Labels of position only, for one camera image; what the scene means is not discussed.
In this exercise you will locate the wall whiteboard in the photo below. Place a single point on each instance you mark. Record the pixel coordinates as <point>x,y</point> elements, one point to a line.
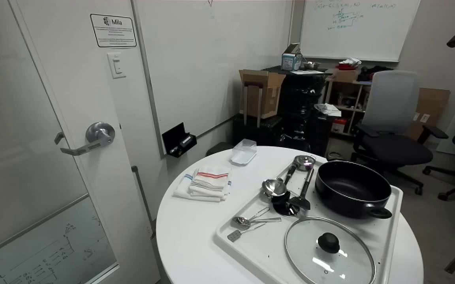
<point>361,29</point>

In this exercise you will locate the steel ladle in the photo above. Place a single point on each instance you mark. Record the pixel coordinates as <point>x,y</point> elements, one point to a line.
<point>276,187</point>

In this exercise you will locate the glass pot lid black knob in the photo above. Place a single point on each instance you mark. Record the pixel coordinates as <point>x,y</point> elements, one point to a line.
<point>325,253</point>

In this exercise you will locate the white light switch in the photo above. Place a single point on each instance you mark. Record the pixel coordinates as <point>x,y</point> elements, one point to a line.
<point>115,64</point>

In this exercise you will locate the black plastic spoon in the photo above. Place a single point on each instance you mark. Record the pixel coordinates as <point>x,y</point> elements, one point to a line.
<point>293,206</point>

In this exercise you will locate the steel strainer spoon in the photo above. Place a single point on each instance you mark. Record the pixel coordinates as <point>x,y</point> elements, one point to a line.
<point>303,163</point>

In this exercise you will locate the black cooking pot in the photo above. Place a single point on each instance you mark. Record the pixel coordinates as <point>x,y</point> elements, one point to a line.
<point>352,190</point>

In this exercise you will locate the clear plastic container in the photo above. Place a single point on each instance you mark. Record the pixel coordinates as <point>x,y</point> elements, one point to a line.
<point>243,152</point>

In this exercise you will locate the round white table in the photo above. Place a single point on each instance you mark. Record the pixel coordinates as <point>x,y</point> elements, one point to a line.
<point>184,228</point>

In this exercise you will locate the cardboard box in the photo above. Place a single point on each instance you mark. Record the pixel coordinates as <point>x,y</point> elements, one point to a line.
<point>259,94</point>

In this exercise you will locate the silver door handle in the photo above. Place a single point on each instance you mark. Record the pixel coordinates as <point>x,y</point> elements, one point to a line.
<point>98,135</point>

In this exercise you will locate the white plastic tray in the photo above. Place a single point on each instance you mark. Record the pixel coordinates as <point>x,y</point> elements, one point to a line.
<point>260,249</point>

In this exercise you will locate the grey office chair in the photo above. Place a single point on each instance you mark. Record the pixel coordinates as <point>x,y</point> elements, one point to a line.
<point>380,137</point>

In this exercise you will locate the wooden shelf unit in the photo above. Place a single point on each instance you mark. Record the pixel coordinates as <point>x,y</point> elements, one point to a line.
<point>349,96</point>

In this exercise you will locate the black marker holder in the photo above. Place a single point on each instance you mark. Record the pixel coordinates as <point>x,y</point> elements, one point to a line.
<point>177,141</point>

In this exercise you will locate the steel measuring spoons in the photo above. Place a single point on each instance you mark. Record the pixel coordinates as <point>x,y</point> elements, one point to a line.
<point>246,223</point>

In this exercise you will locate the black cabinet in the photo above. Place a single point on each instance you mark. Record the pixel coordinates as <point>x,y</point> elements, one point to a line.
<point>301,126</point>

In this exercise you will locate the white door sign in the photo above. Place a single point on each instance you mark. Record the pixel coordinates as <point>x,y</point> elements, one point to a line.
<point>112,31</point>

